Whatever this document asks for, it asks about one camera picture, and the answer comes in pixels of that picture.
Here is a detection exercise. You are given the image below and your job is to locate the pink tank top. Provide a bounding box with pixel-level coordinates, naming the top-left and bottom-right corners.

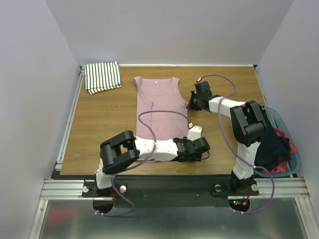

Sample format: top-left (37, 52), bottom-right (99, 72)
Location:
top-left (134, 76), bottom-right (188, 140)

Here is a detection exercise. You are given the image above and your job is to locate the black white striped tank top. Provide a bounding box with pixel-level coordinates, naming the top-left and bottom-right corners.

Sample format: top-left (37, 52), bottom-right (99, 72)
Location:
top-left (85, 61), bottom-right (122, 95)

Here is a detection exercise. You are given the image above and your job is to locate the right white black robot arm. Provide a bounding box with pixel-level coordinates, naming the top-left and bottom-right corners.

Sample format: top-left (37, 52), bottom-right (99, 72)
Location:
top-left (187, 81), bottom-right (267, 194)

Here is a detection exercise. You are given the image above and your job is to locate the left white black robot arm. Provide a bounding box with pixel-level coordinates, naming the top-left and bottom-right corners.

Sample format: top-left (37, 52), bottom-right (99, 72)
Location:
top-left (93, 130), bottom-right (210, 196)

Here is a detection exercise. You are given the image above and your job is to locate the navy patterned garment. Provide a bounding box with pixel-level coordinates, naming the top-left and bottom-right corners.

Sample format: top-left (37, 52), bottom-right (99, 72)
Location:
top-left (255, 105), bottom-right (279, 171)

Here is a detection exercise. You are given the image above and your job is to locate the teal laundry basket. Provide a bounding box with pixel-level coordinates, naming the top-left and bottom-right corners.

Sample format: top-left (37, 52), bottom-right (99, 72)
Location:
top-left (254, 107), bottom-right (301, 178)

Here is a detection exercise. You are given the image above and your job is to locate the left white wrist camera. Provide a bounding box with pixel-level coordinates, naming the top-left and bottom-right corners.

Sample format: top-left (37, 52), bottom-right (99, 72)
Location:
top-left (187, 123), bottom-right (203, 141)

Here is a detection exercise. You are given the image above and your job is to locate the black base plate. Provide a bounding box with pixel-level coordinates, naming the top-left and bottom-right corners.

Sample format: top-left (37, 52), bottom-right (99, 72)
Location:
top-left (82, 175), bottom-right (260, 209)

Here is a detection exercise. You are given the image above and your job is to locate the aluminium frame rail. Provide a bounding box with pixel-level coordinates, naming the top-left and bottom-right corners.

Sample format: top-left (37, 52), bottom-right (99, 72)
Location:
top-left (40, 178), bottom-right (310, 200)

